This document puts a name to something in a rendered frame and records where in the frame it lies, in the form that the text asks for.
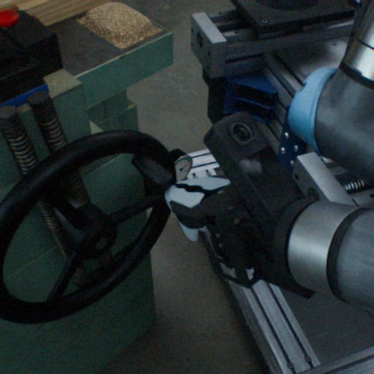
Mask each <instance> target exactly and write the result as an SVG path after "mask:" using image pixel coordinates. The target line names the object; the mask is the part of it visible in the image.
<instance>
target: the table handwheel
mask: <svg viewBox="0 0 374 374"><path fill-rule="evenodd" d="M119 153H132V154H137V153H141V154H143V155H144V156H147V157H149V159H152V160H153V161H155V162H156V163H158V164H160V165H162V166H163V167H165V168H166V169H167V171H169V172H170V173H171V174H172V179H173V180H174V182H172V186H174V185H175V184H176V183H177V173H176V167H175V163H174V161H173V160H172V157H171V155H170V154H169V151H168V150H167V149H166V148H165V147H164V145H163V144H162V143H161V142H159V141H158V140H157V139H156V138H154V137H152V136H150V135H147V134H144V132H141V131H135V130H131V129H114V130H107V131H101V132H97V133H96V134H92V135H89V136H87V137H82V138H80V139H78V140H75V141H74V142H71V143H69V144H67V145H66V146H64V147H62V148H61V149H58V150H57V151H55V152H54V153H51V154H50V155H49V156H47V158H45V159H43V160H42V161H41V162H39V163H38V164H37V165H36V166H35V167H33V168H32V169H31V170H30V171H29V172H28V173H27V174H26V175H25V176H24V177H22V178H21V179H20V180H19V181H18V183H17V184H16V185H15V186H14V187H13V188H12V189H11V191H10V192H8V193H7V195H6V196H5V198H4V199H3V200H2V202H1V203H0V318H2V319H4V320H5V321H8V322H12V323H15V324H44V323H49V322H53V321H57V320H61V318H65V317H67V316H70V315H73V314H75V313H77V312H79V311H81V310H83V309H85V308H87V307H88V306H89V305H92V304H93V303H95V302H96V301H99V300H100V299H101V298H102V297H104V296H106V295H107V293H109V292H110V291H112V290H113V289H114V288H116V287H117V286H118V285H119V284H120V283H122V282H123V281H124V280H125V279H126V278H127V277H128V276H129V275H130V274H131V273H132V272H133V271H134V270H135V268H137V267H138V266H139V264H140V263H141V262H142V261H143V259H144V258H145V257H146V255H147V254H148V253H149V252H150V251H151V249H152V248H153V246H154V245H155V243H156V241H157V239H158V238H159V236H160V234H162V232H163V230H164V227H165V226H166V224H167V222H168V218H169V215H170V213H171V210H170V208H169V205H168V204H167V201H166V199H165V191H166V190H158V189H156V192H155V193H153V194H151V195H150V196H147V197H146V198H144V199H142V200H140V201H138V202H135V203H134V204H132V205H129V206H127V207H126V208H124V209H121V210H119V211H117V212H115V213H112V214H109V215H106V214H105V213H104V212H103V211H102V210H101V209H100V208H99V207H98V206H96V205H95V204H86V205H82V204H81V203H80V202H79V201H78V200H77V199H76V198H75V197H74V196H72V194H71V193H69V192H68V191H67V189H66V188H65V187H64V186H63V185H62V184H61V182H59V181H61V180H62V179H64V178H65V177H66V176H67V175H69V174H71V173H72V172H75V171H76V169H79V168H80V167H82V166H84V165H86V164H89V163H91V162H92V161H95V160H99V159H102V157H105V156H111V155H114V154H119ZM42 197H43V198H44V199H46V200H47V201H48V202H49V203H50V204H51V205H53V206H54V208H53V214H54V216H55V217H56V218H57V219H58V221H59V222H60V223H62V224H63V226H62V228H61V236H62V238H63V239H64V240H65V241H66V243H67V244H68V246H69V247H70V248H71V249H72V251H71V253H70V255H69V258H68V259H67V261H66V264H65V266H64V268H63V271H62V273H61V275H59V277H58V279H57V281H56V284H55V286H54V287H53V289H52V291H51V292H50V295H49V297H48V298H47V299H46V300H45V301H44V302H27V301H23V300H20V299H17V298H15V297H14V296H12V294H11V293H10V292H9V291H7V288H6V286H5V285H4V277H3V267H4V259H5V255H6V252H7V249H8V247H9V244H10V243H11V241H12V238H13V236H14V235H15V232H16V230H17V228H18V227H19V225H20V223H21V222H23V219H24V218H25V217H26V215H27V214H28V212H29V211H30V210H31V209H32V207H33V206H34V205H35V204H36V203H37V202H38V201H39V200H40V199H41V198H42ZM152 207H153V209H152V211H151V214H150V216H149V218H148V219H147V222H146V223H145V225H144V227H143V229H142V231H141V233H140V235H139V236H138V238H137V239H135V241H134V242H133V243H132V244H131V247H130V248H129V249H128V250H127V252H125V254H123V255H122V256H121V258H119V260H117V262H116V263H114V265H113V266H111V267H110V268H109V269H107V271H106V272H105V273H103V274H102V275H101V276H99V277H98V278H96V279H95V280H93V281H91V283H89V284H88V285H87V286H84V287H82V288H81V289H78V290H77V291H74V292H72V293H70V294H68V295H66V296H65V297H63V295H64V292H65V291H66V288H67V286H68V285H69V282H70V280H71V278H72V276H74V274H75V273H76V271H77V268H78V267H79V265H80V263H81V261H82V260H92V259H98V258H100V256H102V255H104V254H105V253H106V252H108V251H109V250H110V249H111V248H112V247H113V246H114V243H115V241H116V238H117V234H118V227H117V225H119V224H121V223H123V222H125V221H128V219H129V218H131V217H133V216H135V215H137V214H139V213H141V212H143V211H145V210H147V209H151V208H152Z"/></svg>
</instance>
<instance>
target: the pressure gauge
mask: <svg viewBox="0 0 374 374"><path fill-rule="evenodd" d="M169 154H170V155H171V157H172V160H173V161H174V163H175V167H176V173H177V182H178V181H182V180H183V179H184V178H186V177H187V176H188V174H189V173H190V171H191V168H192V166H193V159H192V157H191V156H190V155H188V154H187V153H184V152H183V151H182V150H181V149H174V150H171V151H170V152H169ZM185 165H186V166H185ZM183 167H184V168H183ZM180 168H181V169H182V172H181V171H180Z"/></svg>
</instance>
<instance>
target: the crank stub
mask: <svg viewBox="0 0 374 374"><path fill-rule="evenodd" d="M131 163H132V164H133V165H134V166H135V168H137V169H138V171H139V173H140V174H141V175H142V176H143V177H144V178H145V179H146V180H147V181H149V182H150V184H151V185H152V186H154V187H155V188H157V189H158V190H167V189H169V188H170V187H171V186H172V182H174V180H173V179H172V174H171V173H170V172H169V171H167V169H166V168H165V167H163V166H162V165H160V164H158V163H156V162H155V161H153V160H152V159H149V157H147V156H144V155H143V154H141V153H137V154H135V155H134V156H133V157H132V160H131Z"/></svg>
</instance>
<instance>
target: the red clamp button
mask: <svg viewBox="0 0 374 374"><path fill-rule="evenodd" d="M19 20H20V16H19V13H17V12H15V11H13V10H9V9H7V10H2V11H0V26H3V27H7V26H12V25H14V24H16V23H17V22H18V21H19Z"/></svg>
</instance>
